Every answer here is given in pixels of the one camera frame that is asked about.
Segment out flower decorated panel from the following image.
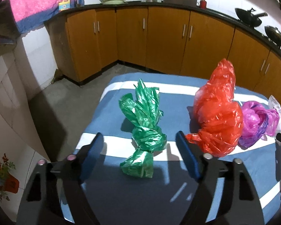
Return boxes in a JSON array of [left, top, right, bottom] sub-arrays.
[[0, 153, 20, 202]]

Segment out yellow detergent bottle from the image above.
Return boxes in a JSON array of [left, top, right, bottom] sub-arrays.
[[58, 0, 70, 12]]

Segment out red bottle on counter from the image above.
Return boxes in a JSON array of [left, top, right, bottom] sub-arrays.
[[200, 0, 207, 9]]

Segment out blue white striped tablecloth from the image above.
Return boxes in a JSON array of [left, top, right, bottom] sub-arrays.
[[58, 72, 281, 224]]

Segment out magenta purple plastic bag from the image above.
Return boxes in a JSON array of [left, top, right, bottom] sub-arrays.
[[238, 101, 268, 149]]

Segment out white plastic bag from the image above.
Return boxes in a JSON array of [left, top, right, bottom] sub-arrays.
[[265, 95, 281, 137]]

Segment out green plastic bag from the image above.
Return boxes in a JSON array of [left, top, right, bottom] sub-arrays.
[[119, 79, 167, 178]]

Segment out lower wooden cabinets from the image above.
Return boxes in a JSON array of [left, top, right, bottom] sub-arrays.
[[45, 3, 281, 104]]

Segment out red plastic bag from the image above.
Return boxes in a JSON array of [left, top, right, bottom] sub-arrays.
[[186, 59, 243, 158]]

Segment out black wok with lid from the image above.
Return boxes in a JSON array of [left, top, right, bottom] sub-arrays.
[[265, 25, 281, 47]]

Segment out black wok left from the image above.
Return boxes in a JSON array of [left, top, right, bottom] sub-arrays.
[[235, 8, 268, 28]]

